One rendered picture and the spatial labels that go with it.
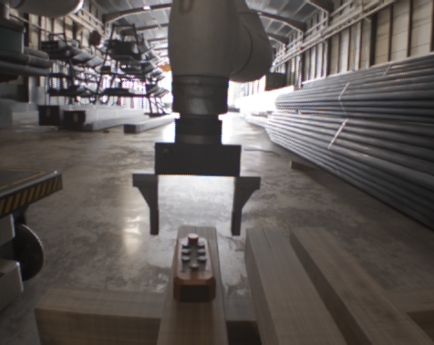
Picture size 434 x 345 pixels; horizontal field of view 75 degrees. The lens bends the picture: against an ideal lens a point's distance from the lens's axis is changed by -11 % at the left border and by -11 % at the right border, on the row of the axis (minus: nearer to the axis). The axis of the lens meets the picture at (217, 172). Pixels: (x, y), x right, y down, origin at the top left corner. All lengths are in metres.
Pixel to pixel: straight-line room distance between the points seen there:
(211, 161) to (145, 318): 0.36
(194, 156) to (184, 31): 0.18
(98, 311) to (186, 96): 0.48
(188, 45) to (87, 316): 0.55
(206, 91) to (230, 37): 0.08
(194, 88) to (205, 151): 0.09
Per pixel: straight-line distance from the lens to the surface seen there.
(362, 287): 0.66
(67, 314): 0.73
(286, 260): 0.71
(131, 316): 0.69
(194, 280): 0.52
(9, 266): 0.88
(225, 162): 0.47
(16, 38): 1.01
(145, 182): 0.49
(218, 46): 0.45
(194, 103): 0.44
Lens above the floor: 0.51
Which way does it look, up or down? 12 degrees down
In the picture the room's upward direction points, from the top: 3 degrees clockwise
